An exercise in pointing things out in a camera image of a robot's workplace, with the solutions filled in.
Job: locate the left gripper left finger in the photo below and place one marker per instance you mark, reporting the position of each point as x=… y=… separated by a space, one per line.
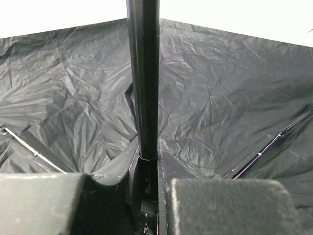
x=35 y=203

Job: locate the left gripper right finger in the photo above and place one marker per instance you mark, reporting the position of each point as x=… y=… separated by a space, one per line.
x=214 y=206

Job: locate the lilac umbrella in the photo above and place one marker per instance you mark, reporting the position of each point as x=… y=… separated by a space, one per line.
x=227 y=104

